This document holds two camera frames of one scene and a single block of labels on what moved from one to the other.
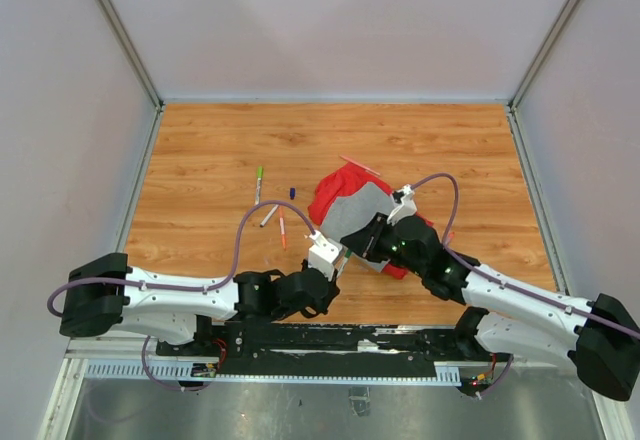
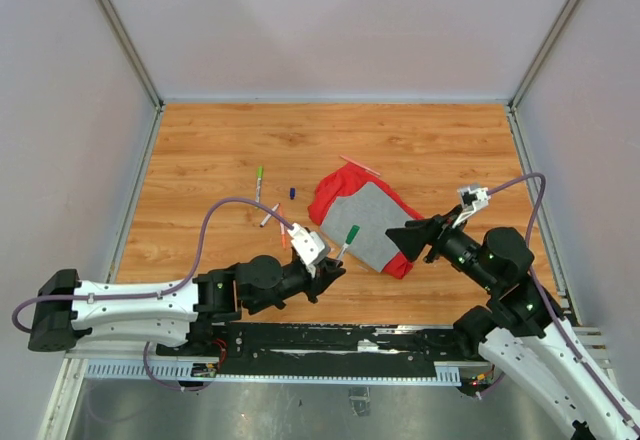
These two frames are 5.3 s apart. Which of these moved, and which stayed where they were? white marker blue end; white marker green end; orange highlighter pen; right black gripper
Moved: right black gripper
Stayed: white marker green end; orange highlighter pen; white marker blue end
